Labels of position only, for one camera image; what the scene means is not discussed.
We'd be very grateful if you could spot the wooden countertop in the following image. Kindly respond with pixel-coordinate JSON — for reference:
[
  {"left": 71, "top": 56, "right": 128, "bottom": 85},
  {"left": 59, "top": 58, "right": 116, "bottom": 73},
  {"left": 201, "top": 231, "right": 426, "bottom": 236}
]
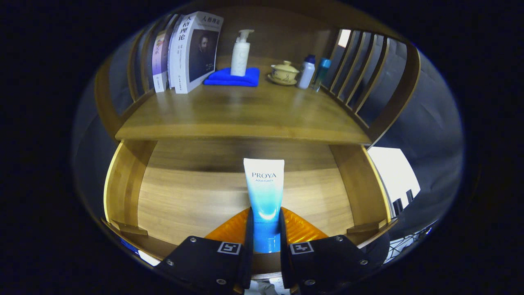
[{"left": 115, "top": 68, "right": 371, "bottom": 145}]

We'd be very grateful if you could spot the white bottle with blue cap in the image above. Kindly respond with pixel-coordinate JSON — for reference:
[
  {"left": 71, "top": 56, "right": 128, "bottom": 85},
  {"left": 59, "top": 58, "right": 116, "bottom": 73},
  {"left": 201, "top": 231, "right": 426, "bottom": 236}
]
[{"left": 297, "top": 54, "right": 316, "bottom": 90}]

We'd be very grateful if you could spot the beige lidded teacup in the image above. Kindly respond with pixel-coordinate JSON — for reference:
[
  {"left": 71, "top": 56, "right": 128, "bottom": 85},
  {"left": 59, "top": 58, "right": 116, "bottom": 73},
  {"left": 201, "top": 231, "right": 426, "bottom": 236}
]
[{"left": 268, "top": 61, "right": 300, "bottom": 86}]

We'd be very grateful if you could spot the white appliance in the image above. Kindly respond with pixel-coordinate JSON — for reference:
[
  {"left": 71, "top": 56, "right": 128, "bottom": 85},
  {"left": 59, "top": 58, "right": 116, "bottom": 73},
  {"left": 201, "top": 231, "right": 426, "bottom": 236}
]
[{"left": 367, "top": 147, "right": 421, "bottom": 218}]

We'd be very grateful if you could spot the wooden drawer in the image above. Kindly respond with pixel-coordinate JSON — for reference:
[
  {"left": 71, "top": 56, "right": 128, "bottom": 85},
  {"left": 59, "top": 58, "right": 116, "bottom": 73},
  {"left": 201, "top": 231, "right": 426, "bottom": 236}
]
[{"left": 102, "top": 137, "right": 398, "bottom": 279}]

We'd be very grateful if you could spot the blue folded cloth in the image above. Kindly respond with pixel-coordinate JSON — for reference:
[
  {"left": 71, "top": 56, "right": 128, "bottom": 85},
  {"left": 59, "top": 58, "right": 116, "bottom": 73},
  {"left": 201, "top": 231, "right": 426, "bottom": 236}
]
[{"left": 203, "top": 67, "right": 261, "bottom": 87}]

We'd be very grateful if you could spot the blue white cosmetic tube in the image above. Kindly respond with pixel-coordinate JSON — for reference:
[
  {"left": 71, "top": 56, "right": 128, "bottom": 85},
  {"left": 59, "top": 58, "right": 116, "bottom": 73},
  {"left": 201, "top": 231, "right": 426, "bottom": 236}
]
[{"left": 243, "top": 158, "right": 285, "bottom": 254}]

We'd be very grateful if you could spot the teal bottle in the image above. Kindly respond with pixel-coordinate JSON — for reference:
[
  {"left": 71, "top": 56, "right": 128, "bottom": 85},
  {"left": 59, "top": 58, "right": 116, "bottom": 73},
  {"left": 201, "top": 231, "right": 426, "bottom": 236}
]
[{"left": 312, "top": 58, "right": 331, "bottom": 92}]

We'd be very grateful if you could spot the white pump bottle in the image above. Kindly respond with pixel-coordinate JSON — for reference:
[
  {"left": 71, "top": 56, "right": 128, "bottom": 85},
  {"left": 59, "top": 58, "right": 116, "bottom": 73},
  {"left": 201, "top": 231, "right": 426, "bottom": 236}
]
[{"left": 230, "top": 29, "right": 255, "bottom": 77}]

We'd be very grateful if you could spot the thick white portrait book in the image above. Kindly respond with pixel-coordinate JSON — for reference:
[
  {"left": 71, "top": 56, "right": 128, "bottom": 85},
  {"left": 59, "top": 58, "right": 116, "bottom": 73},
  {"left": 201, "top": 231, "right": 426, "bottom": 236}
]
[{"left": 174, "top": 11, "right": 224, "bottom": 94}]

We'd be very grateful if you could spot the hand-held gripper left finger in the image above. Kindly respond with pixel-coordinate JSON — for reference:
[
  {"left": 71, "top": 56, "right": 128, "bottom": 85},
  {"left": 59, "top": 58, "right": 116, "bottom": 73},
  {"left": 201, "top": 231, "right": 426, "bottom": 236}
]
[{"left": 156, "top": 207, "right": 253, "bottom": 295}]

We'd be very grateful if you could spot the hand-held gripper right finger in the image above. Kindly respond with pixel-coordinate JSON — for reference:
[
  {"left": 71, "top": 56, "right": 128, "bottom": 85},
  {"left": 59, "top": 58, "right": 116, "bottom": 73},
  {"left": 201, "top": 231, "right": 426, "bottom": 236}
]
[{"left": 279, "top": 207, "right": 389, "bottom": 295}]

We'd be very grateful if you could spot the thin white book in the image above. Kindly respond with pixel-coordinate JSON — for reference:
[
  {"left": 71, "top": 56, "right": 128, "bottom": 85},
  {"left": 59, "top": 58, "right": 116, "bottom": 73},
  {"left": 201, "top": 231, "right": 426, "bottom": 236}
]
[{"left": 167, "top": 14, "right": 185, "bottom": 89}]

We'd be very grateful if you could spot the purple book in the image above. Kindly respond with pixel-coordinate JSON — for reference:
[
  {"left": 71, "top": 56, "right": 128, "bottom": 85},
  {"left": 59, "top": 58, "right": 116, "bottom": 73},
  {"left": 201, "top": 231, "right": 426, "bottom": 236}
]
[{"left": 152, "top": 29, "right": 169, "bottom": 93}]

